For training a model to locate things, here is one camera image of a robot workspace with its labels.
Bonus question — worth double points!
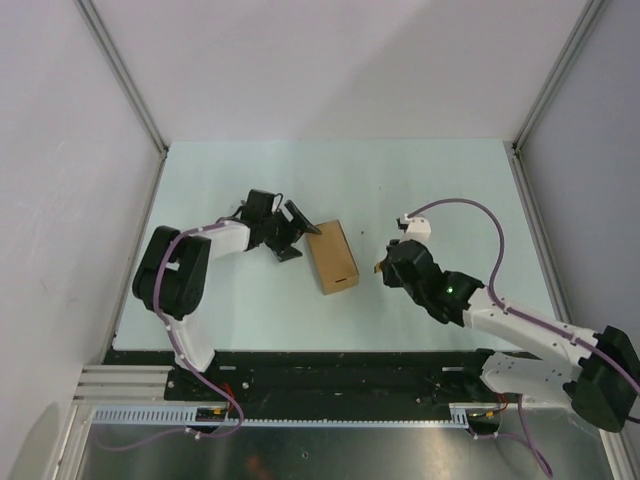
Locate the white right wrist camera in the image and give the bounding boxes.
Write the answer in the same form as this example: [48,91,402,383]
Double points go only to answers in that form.
[397,214,432,246]

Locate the aluminium frame post left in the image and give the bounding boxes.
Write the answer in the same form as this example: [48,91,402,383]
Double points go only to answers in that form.
[73,0,169,159]

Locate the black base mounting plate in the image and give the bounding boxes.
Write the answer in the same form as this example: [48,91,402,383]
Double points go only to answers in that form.
[102,348,524,407]

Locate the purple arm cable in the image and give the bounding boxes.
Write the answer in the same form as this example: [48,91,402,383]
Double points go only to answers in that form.
[94,219,246,454]
[407,198,640,476]

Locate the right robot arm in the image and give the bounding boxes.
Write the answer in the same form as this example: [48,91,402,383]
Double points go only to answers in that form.
[374,240,639,433]

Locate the aluminium frame post right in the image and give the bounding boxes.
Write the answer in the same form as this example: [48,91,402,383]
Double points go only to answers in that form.
[511,0,610,156]

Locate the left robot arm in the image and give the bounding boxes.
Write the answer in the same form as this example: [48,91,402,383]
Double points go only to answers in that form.
[132,189,321,400]

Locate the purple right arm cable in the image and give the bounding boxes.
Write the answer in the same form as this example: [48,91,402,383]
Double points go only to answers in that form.
[407,198,640,476]

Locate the aluminium frame post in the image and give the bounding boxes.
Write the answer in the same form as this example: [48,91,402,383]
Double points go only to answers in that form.
[511,0,610,156]
[73,0,169,159]

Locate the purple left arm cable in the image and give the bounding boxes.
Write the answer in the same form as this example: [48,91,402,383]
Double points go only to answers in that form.
[94,219,246,454]

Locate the aluminium front rail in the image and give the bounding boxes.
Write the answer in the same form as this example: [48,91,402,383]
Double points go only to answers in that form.
[73,365,170,404]

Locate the grey slotted cable duct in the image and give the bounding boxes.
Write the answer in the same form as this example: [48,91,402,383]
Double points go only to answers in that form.
[92,405,501,427]

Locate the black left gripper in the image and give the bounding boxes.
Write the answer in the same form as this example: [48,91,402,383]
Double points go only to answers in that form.
[261,201,319,261]

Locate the brown cardboard express box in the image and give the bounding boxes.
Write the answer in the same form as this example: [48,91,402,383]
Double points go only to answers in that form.
[306,220,360,295]

